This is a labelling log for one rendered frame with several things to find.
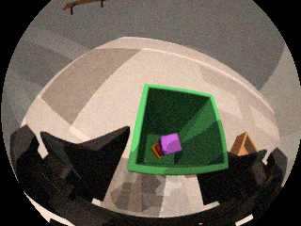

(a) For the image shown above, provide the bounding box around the small purple block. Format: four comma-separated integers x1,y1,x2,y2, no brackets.
158,135,182,155

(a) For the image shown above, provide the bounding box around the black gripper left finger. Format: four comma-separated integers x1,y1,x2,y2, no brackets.
40,125,131,202

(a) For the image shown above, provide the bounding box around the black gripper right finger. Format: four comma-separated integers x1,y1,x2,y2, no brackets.
197,150,267,204

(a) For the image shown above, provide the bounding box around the orange shallow tray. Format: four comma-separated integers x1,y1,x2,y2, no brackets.
230,132,258,155

